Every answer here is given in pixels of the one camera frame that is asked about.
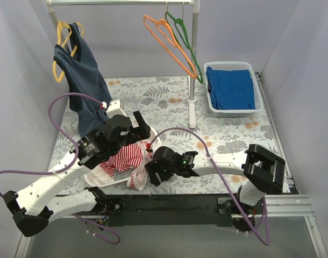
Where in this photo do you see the white clothes rack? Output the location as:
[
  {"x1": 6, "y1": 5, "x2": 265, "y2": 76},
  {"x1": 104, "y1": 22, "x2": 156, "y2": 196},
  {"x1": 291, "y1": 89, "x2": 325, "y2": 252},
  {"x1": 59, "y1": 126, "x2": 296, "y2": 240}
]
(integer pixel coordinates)
[{"x1": 46, "y1": 0, "x2": 203, "y2": 128}]

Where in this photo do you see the white laundry basket left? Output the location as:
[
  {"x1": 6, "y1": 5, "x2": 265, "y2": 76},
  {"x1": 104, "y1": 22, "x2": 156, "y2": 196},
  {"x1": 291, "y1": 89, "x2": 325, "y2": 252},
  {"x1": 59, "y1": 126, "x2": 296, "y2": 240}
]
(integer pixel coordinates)
[{"x1": 83, "y1": 126, "x2": 162, "y2": 189}]

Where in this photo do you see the white basket right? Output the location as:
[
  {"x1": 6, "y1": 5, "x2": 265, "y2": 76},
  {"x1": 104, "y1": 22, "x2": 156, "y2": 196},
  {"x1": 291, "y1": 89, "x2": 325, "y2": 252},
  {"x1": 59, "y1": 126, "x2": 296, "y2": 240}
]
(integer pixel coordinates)
[{"x1": 204, "y1": 61, "x2": 263, "y2": 118}]

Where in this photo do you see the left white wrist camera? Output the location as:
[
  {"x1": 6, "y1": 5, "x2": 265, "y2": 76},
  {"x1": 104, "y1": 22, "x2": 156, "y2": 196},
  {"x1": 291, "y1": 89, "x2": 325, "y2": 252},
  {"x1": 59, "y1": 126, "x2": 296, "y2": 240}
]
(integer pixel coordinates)
[{"x1": 101, "y1": 99, "x2": 126, "y2": 119}]

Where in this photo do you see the green hanger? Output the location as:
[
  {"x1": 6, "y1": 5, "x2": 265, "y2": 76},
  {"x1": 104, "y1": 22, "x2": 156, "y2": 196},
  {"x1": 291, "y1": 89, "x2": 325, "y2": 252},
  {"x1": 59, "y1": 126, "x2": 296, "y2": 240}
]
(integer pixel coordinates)
[{"x1": 165, "y1": 11, "x2": 203, "y2": 83}]

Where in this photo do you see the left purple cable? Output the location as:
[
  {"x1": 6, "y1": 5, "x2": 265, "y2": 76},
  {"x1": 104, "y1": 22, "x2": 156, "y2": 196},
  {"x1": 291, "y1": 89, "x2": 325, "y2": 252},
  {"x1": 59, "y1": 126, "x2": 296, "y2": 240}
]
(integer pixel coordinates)
[{"x1": 0, "y1": 92, "x2": 122, "y2": 245}]

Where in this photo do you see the yellow hanger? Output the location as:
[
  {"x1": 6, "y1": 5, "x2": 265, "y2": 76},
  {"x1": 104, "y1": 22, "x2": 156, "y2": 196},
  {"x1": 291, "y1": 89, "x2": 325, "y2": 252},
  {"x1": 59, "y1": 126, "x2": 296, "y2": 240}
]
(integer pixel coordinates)
[{"x1": 52, "y1": 21, "x2": 84, "y2": 83}]

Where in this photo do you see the red white striped tank top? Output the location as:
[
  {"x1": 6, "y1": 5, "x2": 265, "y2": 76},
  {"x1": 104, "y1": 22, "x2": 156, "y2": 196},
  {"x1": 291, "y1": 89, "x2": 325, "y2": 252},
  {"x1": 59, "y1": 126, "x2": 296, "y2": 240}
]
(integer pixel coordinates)
[{"x1": 94, "y1": 141, "x2": 155, "y2": 191}]

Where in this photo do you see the floral table mat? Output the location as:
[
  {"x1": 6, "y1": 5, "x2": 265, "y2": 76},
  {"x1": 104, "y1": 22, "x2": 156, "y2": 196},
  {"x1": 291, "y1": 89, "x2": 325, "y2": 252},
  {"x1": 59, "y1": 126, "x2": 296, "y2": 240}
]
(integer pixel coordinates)
[{"x1": 53, "y1": 76, "x2": 291, "y2": 195}]

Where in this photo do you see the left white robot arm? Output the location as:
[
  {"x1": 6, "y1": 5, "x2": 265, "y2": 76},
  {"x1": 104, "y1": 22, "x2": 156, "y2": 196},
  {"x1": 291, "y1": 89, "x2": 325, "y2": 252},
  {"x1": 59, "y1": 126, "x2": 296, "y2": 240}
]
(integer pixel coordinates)
[{"x1": 3, "y1": 111, "x2": 151, "y2": 237}]

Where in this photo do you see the orange hanger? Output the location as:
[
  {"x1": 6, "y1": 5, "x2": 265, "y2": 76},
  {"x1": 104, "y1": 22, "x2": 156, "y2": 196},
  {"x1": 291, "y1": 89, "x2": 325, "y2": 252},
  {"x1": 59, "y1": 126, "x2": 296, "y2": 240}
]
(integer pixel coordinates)
[{"x1": 143, "y1": 15, "x2": 197, "y2": 79}]

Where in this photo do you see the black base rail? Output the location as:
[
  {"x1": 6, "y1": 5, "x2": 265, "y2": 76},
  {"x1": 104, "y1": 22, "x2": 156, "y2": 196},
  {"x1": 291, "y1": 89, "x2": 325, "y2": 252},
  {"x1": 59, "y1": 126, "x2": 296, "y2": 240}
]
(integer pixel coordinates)
[{"x1": 106, "y1": 193, "x2": 241, "y2": 227}]

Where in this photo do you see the navy blue tank top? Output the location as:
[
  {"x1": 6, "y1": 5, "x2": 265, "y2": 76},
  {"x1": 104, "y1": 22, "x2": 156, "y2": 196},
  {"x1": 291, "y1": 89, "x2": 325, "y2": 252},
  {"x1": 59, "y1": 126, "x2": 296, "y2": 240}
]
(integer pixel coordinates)
[{"x1": 54, "y1": 23, "x2": 112, "y2": 137}]

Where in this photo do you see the blue folded cloth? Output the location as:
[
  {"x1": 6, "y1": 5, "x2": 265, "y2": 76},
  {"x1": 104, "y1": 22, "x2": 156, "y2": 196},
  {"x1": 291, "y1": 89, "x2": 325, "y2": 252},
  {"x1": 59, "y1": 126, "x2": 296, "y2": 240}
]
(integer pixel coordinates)
[{"x1": 205, "y1": 67, "x2": 255, "y2": 110}]

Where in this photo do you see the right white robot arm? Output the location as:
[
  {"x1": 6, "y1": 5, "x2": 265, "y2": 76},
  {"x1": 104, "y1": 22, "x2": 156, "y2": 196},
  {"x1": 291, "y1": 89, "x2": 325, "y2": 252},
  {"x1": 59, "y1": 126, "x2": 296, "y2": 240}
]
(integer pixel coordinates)
[{"x1": 145, "y1": 144, "x2": 286, "y2": 214}]

